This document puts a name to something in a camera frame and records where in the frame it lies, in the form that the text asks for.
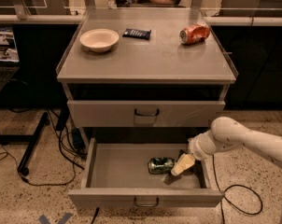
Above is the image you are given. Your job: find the clear plastic bottle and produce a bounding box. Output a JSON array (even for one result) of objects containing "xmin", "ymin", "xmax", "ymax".
[{"xmin": 107, "ymin": 0, "xmax": 117, "ymax": 9}]

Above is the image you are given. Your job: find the grey drawer cabinet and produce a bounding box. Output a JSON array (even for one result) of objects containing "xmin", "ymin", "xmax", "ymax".
[{"xmin": 58, "ymin": 8, "xmax": 237, "ymax": 143}]

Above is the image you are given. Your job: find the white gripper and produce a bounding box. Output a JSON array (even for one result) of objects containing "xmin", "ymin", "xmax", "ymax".
[{"xmin": 171, "ymin": 131, "xmax": 217, "ymax": 176}]

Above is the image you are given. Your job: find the crushed green can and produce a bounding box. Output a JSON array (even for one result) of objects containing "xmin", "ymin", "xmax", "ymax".
[{"xmin": 148, "ymin": 157, "xmax": 175, "ymax": 175}]

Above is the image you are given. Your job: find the dark shelf with clutter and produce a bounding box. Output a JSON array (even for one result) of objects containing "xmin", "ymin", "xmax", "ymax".
[{"xmin": 0, "ymin": 27, "xmax": 20, "ymax": 91}]

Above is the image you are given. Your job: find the open grey middle drawer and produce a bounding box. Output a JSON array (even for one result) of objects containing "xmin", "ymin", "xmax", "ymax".
[{"xmin": 69, "ymin": 139, "xmax": 224, "ymax": 208}]

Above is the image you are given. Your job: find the white bowl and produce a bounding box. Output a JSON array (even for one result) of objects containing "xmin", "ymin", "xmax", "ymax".
[{"xmin": 79, "ymin": 29, "xmax": 120, "ymax": 53}]

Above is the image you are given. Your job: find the black desk leg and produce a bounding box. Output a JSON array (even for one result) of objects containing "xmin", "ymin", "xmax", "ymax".
[{"xmin": 0, "ymin": 112, "xmax": 49, "ymax": 176}]

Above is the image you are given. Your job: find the blue tape cross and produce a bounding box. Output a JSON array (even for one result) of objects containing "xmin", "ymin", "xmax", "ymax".
[{"xmin": 37, "ymin": 212, "xmax": 73, "ymax": 224}]

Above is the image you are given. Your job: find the crushed orange can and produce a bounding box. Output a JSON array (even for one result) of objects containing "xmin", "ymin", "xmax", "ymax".
[{"xmin": 179, "ymin": 24, "xmax": 210, "ymax": 45}]

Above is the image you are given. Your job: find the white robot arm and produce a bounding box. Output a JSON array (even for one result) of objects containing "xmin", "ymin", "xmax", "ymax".
[{"xmin": 171, "ymin": 117, "xmax": 282, "ymax": 176}]

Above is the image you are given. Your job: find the black cable on right floor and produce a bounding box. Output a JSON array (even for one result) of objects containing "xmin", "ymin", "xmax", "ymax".
[{"xmin": 210, "ymin": 154, "xmax": 264, "ymax": 224}]

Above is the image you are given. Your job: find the closed grey upper drawer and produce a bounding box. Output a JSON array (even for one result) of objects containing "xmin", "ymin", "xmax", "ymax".
[{"xmin": 68, "ymin": 101, "xmax": 225, "ymax": 127}]

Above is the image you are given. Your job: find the dark blue snack bar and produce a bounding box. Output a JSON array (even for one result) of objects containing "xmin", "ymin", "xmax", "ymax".
[{"xmin": 122, "ymin": 29, "xmax": 151, "ymax": 40}]

